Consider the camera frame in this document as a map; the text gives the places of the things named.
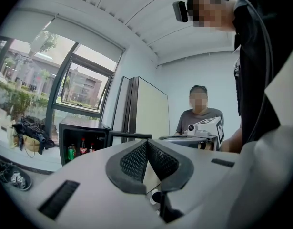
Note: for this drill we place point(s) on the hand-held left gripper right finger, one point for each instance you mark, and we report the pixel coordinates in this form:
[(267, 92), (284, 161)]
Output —
[(208, 187)]

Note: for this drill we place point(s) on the tall red label cola bottle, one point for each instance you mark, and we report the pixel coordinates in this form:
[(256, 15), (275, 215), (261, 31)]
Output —
[(83, 149)]

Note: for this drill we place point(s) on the green drink can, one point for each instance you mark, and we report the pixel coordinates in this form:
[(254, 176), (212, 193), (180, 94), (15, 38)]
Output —
[(71, 153)]

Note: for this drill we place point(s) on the person's right forearm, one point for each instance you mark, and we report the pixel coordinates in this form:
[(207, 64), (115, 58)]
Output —
[(232, 142)]

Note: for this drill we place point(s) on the beige tote bag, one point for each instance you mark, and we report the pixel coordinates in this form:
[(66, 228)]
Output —
[(30, 147)]

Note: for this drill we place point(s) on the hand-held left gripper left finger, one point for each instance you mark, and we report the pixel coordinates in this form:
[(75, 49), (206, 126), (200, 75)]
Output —
[(93, 190)]

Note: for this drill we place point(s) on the white roller blind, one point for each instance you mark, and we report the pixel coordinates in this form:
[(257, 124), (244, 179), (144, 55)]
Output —
[(89, 32)]

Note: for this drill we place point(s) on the black head-worn camera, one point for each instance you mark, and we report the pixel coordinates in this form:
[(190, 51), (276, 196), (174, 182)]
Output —
[(180, 11)]

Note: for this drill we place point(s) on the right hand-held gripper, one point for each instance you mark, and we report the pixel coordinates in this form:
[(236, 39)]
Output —
[(208, 128)]

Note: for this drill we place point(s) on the dark bottle with red cap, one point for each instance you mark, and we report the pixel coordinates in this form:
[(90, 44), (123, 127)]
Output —
[(91, 148)]

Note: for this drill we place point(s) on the folding white partition panels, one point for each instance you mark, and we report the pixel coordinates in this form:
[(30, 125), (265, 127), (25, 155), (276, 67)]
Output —
[(151, 108)]

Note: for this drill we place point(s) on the person's black shirt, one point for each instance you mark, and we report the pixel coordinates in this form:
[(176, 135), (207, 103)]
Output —
[(253, 68)]

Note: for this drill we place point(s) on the dark framed window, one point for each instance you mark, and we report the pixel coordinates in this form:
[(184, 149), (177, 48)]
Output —
[(17, 85)]

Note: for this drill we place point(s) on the white window ledge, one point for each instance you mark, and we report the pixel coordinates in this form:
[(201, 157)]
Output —
[(48, 156)]

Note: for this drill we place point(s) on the white patterned block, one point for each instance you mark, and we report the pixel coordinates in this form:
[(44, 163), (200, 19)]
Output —
[(14, 178), (21, 182)]

